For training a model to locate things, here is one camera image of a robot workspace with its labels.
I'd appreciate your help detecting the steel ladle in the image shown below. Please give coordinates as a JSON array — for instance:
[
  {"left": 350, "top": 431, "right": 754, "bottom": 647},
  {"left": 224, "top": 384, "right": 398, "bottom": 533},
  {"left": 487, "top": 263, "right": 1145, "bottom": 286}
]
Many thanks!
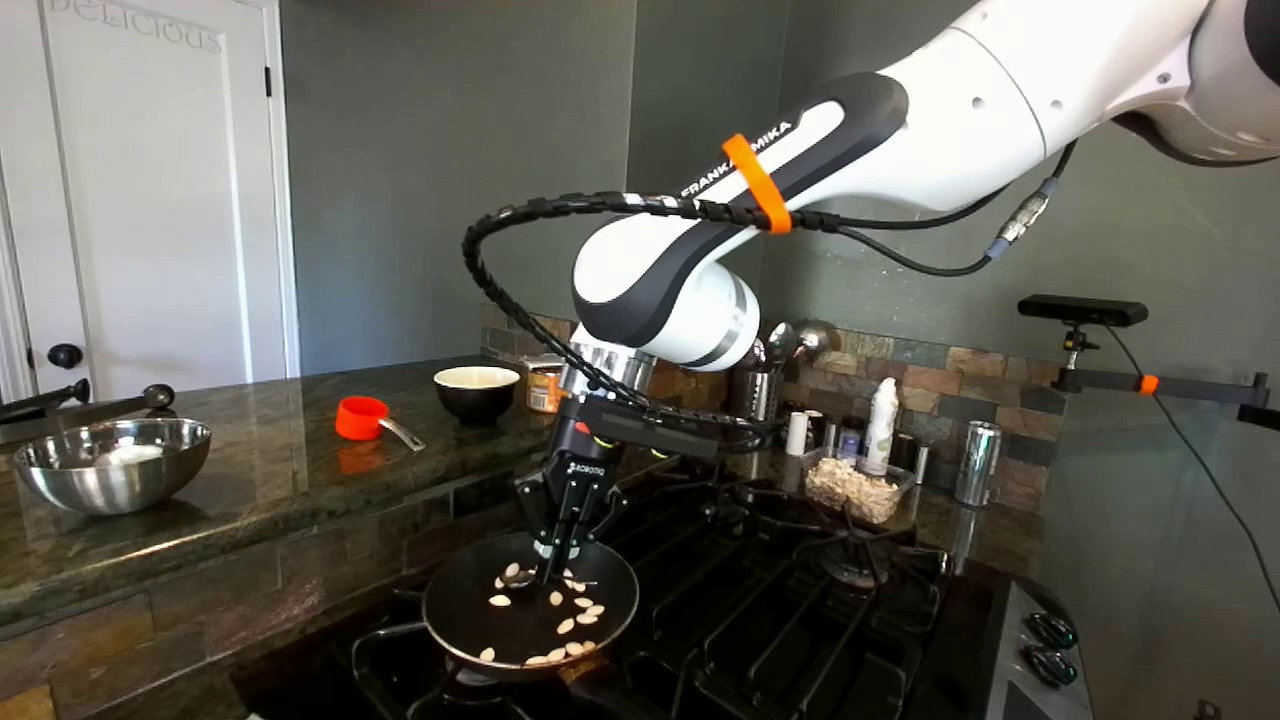
[{"left": 765, "top": 315, "right": 850, "bottom": 391}]

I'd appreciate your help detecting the orange strap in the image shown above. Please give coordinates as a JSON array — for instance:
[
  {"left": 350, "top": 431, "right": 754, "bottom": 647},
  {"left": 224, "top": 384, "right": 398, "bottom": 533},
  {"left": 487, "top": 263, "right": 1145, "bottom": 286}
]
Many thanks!
[{"left": 716, "top": 126, "right": 801, "bottom": 241}]

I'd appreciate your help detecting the black camera cable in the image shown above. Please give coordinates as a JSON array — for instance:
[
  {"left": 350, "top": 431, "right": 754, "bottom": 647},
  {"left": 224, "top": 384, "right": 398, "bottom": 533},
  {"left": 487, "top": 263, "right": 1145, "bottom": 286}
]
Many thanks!
[{"left": 1101, "top": 323, "right": 1280, "bottom": 617}]

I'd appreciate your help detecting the small amber jar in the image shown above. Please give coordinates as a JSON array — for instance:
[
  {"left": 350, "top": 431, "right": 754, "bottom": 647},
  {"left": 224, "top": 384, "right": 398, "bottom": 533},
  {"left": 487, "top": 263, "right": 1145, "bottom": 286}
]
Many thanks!
[{"left": 521, "top": 357, "right": 573, "bottom": 415}]

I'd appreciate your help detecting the black stove knob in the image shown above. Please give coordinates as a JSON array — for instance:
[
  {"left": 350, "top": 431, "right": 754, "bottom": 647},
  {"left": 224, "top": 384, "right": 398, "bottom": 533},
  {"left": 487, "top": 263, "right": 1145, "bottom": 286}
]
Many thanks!
[
  {"left": 1026, "top": 603, "right": 1086, "bottom": 652},
  {"left": 1021, "top": 643, "right": 1080, "bottom": 691}
]

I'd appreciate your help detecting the white plastic bottle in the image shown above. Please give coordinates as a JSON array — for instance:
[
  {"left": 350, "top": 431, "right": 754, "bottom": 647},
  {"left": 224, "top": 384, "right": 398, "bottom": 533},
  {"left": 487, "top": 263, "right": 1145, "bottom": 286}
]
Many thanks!
[{"left": 860, "top": 370, "right": 905, "bottom": 481}]

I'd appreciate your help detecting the white door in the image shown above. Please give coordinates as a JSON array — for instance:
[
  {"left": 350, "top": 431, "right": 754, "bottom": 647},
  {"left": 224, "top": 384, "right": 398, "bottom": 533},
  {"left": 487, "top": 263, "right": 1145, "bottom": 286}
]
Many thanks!
[{"left": 0, "top": 0, "right": 306, "bottom": 402}]

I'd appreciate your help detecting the stainless steel mixing bowl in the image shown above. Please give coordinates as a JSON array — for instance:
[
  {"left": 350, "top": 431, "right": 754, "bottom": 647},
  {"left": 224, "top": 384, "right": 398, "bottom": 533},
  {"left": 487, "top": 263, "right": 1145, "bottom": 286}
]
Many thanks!
[{"left": 8, "top": 411, "right": 215, "bottom": 519}]

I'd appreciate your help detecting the glass jar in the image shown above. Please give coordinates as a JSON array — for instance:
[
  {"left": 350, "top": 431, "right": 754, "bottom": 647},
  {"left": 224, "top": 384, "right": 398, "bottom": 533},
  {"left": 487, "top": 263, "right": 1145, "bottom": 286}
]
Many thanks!
[{"left": 954, "top": 415, "right": 1008, "bottom": 512}]

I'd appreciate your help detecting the black utensil handle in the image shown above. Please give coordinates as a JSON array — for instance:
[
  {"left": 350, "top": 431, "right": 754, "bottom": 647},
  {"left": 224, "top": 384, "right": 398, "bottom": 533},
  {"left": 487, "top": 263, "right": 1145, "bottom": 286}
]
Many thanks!
[{"left": 0, "top": 375, "right": 98, "bottom": 431}]

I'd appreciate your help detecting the black utensil with ball end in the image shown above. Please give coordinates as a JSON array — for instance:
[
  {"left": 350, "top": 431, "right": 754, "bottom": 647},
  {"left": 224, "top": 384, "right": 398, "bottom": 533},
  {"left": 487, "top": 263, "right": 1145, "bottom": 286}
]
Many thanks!
[{"left": 55, "top": 381, "right": 179, "bottom": 431}]

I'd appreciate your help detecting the black braided cable conduit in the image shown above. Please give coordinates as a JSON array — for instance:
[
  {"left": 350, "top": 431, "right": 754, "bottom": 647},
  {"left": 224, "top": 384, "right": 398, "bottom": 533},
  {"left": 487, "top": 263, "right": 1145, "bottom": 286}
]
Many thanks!
[{"left": 461, "top": 185, "right": 805, "bottom": 453}]

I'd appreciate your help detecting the small white cup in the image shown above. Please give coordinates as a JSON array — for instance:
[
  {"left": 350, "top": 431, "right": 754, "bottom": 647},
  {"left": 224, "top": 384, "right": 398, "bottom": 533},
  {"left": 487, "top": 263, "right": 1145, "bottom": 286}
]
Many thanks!
[{"left": 782, "top": 402, "right": 819, "bottom": 462}]

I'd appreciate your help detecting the black gas stove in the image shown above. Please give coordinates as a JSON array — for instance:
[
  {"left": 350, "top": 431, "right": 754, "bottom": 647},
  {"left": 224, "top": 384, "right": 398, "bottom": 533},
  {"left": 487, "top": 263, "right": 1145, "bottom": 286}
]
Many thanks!
[{"left": 234, "top": 453, "right": 1101, "bottom": 720}]

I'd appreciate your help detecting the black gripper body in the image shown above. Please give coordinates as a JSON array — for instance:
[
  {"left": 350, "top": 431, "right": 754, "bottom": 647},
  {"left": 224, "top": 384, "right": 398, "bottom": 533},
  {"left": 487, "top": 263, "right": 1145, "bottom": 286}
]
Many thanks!
[{"left": 514, "top": 407, "right": 631, "bottom": 535}]

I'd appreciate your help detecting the red measuring cup silver handle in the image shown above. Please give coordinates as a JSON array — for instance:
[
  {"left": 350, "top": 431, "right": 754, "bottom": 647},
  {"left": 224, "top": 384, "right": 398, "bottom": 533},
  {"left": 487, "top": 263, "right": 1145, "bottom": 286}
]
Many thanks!
[{"left": 330, "top": 391, "right": 434, "bottom": 455}]

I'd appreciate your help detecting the black frying pan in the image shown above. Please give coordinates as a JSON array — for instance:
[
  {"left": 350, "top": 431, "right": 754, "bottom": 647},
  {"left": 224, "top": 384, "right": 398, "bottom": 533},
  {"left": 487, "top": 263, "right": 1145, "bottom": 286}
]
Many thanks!
[{"left": 422, "top": 529, "right": 643, "bottom": 675}]

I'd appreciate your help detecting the thin black cable with connector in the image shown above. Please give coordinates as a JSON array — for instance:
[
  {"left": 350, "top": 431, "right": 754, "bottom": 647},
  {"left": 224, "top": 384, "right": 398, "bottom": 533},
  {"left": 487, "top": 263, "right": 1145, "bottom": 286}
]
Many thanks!
[{"left": 795, "top": 137, "right": 1086, "bottom": 278}]

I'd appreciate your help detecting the black camera bar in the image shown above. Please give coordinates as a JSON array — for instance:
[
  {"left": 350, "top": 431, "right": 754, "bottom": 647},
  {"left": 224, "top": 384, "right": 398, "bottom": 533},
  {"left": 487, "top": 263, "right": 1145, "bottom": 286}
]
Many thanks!
[{"left": 1017, "top": 290, "right": 1153, "bottom": 333}]

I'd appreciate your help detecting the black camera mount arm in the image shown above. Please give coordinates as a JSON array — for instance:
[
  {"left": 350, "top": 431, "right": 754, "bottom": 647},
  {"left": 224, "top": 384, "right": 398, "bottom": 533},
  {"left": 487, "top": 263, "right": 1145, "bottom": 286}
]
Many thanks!
[{"left": 1047, "top": 323, "right": 1280, "bottom": 431}]

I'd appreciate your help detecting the black and white bowl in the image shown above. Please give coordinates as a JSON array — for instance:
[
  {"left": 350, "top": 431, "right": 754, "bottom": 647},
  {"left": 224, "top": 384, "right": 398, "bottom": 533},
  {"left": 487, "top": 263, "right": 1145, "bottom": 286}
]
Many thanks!
[{"left": 429, "top": 358, "right": 529, "bottom": 431}]

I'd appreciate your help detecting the clear container of nuts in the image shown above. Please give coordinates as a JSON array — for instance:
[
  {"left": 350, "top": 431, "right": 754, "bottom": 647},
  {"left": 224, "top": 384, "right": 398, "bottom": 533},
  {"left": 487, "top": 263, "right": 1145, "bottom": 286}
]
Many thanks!
[{"left": 801, "top": 453, "right": 923, "bottom": 529}]

